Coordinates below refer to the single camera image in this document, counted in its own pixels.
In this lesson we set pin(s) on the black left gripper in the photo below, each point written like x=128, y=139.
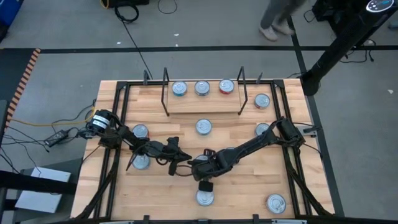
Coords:
x=166, y=151

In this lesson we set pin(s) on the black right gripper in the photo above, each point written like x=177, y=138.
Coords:
x=203, y=171

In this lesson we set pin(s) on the blue seafood can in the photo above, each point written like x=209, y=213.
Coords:
x=203, y=126
x=202, y=88
x=260, y=128

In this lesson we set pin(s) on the red seafood can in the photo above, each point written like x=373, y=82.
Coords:
x=141, y=130
x=226, y=86
x=276, y=203
x=262, y=101

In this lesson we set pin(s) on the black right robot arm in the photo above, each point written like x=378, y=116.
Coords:
x=248, y=146

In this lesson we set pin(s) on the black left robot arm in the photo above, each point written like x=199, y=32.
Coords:
x=124, y=133

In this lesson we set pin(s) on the wooden shelf black metal legs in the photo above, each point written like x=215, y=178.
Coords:
x=205, y=104

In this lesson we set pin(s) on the black power adapter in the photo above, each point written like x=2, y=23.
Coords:
x=56, y=137

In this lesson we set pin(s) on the black metal beam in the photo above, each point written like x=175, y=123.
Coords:
x=37, y=183

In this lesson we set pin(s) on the white cardboard box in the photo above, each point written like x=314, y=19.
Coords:
x=37, y=202

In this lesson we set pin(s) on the black equipment box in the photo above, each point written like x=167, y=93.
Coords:
x=124, y=2

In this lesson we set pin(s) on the person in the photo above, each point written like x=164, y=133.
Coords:
x=276, y=18

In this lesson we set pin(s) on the black mat striped edge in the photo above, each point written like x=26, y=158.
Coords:
x=12, y=71

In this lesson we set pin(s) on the black tower fan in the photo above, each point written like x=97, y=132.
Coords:
x=342, y=40

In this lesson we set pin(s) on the black equipment case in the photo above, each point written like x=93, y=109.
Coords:
x=321, y=11

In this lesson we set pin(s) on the blue plastic crate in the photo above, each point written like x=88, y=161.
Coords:
x=9, y=11

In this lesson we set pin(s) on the white bracket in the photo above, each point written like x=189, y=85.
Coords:
x=116, y=222
x=289, y=221

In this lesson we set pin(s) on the black aluminium table frame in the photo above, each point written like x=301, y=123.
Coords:
x=122, y=85

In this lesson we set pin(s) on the silver mounting bracket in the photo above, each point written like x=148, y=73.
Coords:
x=308, y=130

